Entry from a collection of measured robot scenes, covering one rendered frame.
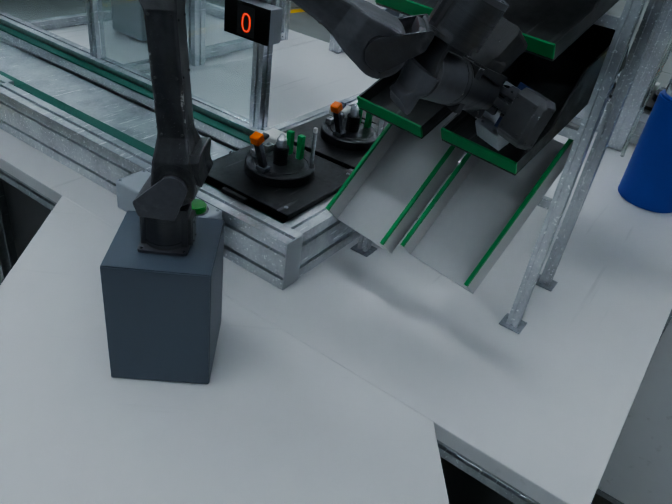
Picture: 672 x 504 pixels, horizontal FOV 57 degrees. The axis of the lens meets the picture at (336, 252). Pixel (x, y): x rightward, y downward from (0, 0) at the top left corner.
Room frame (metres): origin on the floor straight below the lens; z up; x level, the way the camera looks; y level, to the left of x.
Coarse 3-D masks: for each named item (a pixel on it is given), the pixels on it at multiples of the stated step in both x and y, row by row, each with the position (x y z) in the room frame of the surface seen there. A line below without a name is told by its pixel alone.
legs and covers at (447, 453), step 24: (0, 168) 1.21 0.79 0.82; (0, 192) 1.28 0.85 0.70; (24, 192) 1.17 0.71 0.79; (0, 216) 1.28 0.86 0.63; (24, 216) 1.37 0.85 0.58; (0, 240) 1.26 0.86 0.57; (24, 240) 1.36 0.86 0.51; (0, 264) 1.25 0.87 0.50; (456, 456) 0.61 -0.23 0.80; (480, 480) 0.59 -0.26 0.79
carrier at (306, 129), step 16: (352, 112) 1.32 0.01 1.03; (304, 128) 1.34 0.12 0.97; (320, 128) 1.36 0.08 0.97; (352, 128) 1.32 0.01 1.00; (368, 128) 1.35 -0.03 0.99; (320, 144) 1.27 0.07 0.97; (336, 144) 1.27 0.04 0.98; (352, 144) 1.26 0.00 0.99; (368, 144) 1.28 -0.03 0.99; (336, 160) 1.21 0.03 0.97; (352, 160) 1.21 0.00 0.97
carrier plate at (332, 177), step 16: (224, 160) 1.12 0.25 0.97; (240, 160) 1.13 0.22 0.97; (320, 160) 1.19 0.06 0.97; (208, 176) 1.05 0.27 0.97; (224, 176) 1.06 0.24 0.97; (240, 176) 1.07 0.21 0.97; (320, 176) 1.12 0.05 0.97; (336, 176) 1.13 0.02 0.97; (240, 192) 1.01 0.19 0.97; (256, 192) 1.01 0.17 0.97; (272, 192) 1.02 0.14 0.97; (288, 192) 1.03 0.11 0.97; (304, 192) 1.04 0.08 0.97; (320, 192) 1.05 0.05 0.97; (336, 192) 1.08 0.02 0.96; (256, 208) 0.99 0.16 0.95; (272, 208) 0.97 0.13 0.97; (288, 208) 0.97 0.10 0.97; (304, 208) 0.99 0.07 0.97
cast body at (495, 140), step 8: (496, 112) 0.77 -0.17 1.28; (480, 120) 0.80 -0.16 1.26; (488, 120) 0.80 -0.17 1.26; (496, 120) 0.78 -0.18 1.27; (480, 128) 0.79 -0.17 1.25; (488, 128) 0.78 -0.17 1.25; (496, 128) 0.78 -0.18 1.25; (480, 136) 0.80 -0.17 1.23; (488, 136) 0.78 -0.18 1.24; (496, 136) 0.77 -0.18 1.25; (496, 144) 0.78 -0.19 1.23; (504, 144) 0.78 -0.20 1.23
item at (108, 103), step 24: (96, 72) 1.55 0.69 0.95; (120, 72) 1.54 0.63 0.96; (48, 96) 1.35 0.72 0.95; (72, 96) 1.44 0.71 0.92; (96, 96) 1.46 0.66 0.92; (120, 96) 1.50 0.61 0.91; (144, 96) 1.45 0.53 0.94; (96, 120) 1.26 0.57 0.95; (120, 120) 1.35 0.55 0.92; (144, 120) 1.37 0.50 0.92; (216, 120) 1.37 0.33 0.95; (240, 120) 1.36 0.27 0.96; (144, 144) 1.18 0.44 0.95; (216, 144) 1.30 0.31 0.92; (240, 144) 1.28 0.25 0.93
